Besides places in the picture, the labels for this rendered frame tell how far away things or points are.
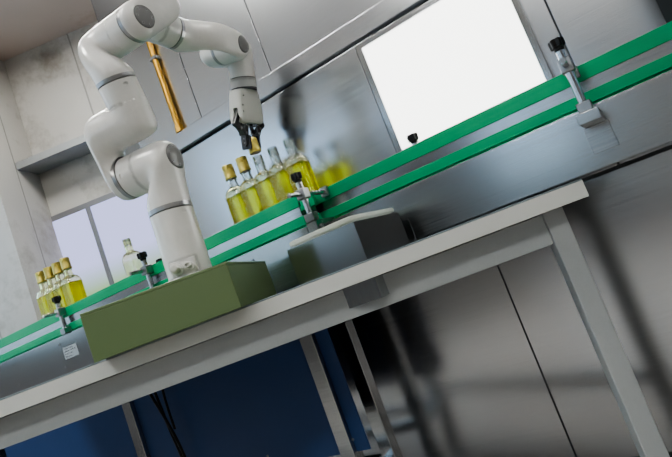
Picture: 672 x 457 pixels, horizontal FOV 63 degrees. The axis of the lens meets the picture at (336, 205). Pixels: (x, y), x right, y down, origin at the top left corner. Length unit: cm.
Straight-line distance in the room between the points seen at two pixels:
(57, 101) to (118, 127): 424
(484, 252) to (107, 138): 82
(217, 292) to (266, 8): 103
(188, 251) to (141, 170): 20
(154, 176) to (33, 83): 448
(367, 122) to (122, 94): 66
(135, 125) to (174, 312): 41
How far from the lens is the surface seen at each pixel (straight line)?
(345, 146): 158
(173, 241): 119
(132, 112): 125
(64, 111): 543
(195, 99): 198
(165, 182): 121
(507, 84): 144
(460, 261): 110
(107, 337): 115
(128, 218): 496
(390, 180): 135
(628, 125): 121
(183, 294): 108
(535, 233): 112
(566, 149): 122
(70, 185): 527
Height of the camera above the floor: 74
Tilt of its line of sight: 7 degrees up
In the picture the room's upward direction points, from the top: 21 degrees counter-clockwise
